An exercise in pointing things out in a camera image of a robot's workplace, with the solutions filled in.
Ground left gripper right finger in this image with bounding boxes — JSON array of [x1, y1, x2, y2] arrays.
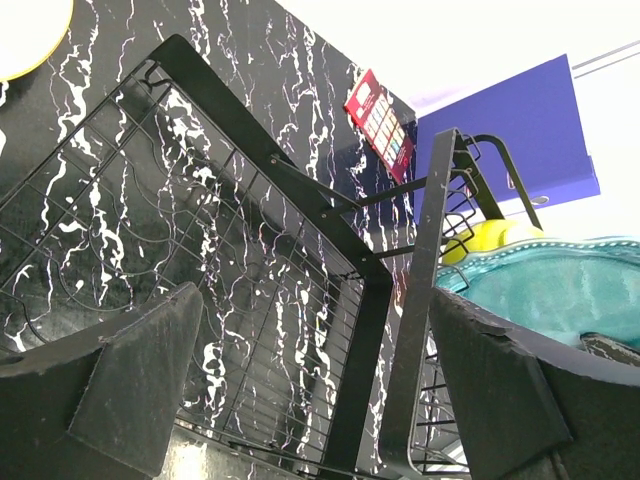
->
[[429, 288, 639, 479]]

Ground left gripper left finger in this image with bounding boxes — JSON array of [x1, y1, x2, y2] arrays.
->
[[1, 283, 203, 479]]

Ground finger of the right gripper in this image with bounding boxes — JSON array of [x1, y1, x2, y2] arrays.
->
[[580, 332, 640, 367]]

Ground teal scalloped plate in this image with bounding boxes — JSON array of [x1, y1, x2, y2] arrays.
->
[[436, 237, 639, 349]]

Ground yellow bowl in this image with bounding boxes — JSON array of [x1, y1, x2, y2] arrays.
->
[[442, 219, 545, 265]]

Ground black wire dish rack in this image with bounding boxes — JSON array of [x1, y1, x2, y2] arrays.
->
[[0, 33, 546, 480]]

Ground beige bird plate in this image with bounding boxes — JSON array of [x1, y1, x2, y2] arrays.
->
[[1, 0, 74, 81]]

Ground purple binder right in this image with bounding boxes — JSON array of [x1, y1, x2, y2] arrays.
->
[[415, 55, 601, 208]]

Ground dark red card booklet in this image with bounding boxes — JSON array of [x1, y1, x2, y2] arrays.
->
[[344, 69, 415, 184]]

